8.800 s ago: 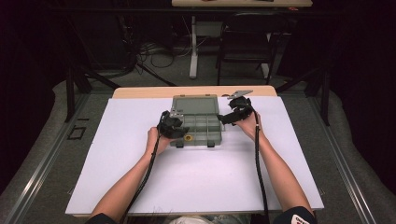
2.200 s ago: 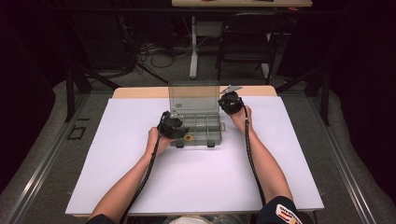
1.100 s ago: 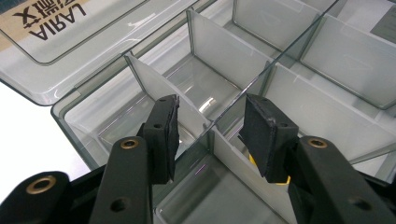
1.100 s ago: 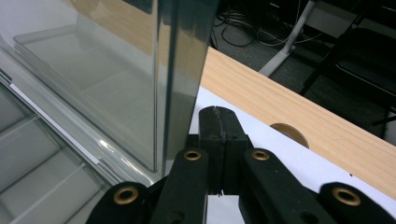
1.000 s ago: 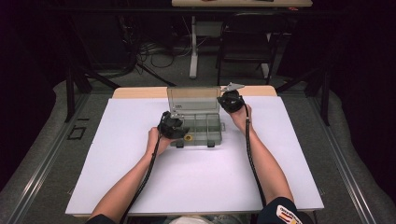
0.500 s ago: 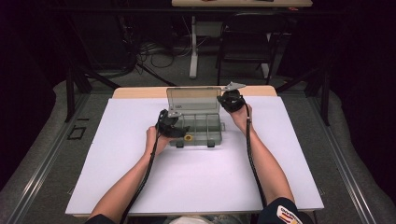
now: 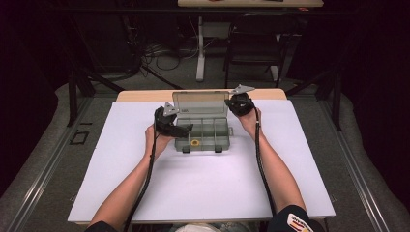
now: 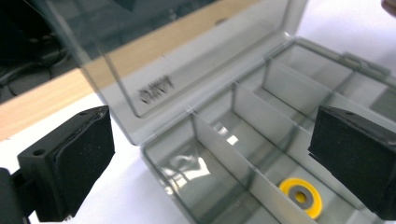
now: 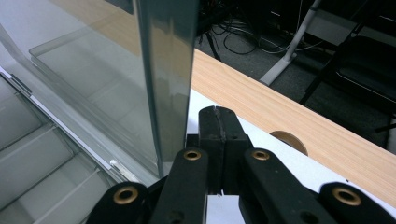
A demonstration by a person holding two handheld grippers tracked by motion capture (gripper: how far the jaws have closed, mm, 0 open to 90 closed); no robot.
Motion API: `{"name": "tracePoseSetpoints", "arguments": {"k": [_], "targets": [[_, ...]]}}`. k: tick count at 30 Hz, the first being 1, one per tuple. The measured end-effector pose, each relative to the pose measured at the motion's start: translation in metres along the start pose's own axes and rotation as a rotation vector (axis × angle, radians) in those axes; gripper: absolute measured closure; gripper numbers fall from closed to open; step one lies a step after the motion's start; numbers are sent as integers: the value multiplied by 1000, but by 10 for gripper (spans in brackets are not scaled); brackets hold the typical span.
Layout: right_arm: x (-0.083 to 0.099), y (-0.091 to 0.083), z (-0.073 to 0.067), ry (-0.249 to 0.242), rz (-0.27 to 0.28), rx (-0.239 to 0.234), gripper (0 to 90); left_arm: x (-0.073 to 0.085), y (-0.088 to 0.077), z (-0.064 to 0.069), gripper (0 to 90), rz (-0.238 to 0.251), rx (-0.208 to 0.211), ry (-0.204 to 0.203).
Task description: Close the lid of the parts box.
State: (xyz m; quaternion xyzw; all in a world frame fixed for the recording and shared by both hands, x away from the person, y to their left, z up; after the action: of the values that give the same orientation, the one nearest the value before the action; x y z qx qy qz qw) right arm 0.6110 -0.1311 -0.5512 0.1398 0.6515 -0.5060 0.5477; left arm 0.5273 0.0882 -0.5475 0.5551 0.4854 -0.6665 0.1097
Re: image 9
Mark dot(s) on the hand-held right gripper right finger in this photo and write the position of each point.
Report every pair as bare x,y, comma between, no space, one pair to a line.
233,140

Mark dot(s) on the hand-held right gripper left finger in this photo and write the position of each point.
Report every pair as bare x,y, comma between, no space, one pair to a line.
211,130

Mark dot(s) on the grey translucent compartment box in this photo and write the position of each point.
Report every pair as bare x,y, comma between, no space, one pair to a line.
93,77

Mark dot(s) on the white board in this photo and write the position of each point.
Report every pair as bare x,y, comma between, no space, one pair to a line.
311,174

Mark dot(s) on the light desk with white legs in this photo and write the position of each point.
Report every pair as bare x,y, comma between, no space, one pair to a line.
281,67

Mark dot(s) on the black chair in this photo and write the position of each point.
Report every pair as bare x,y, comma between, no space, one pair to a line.
364,71

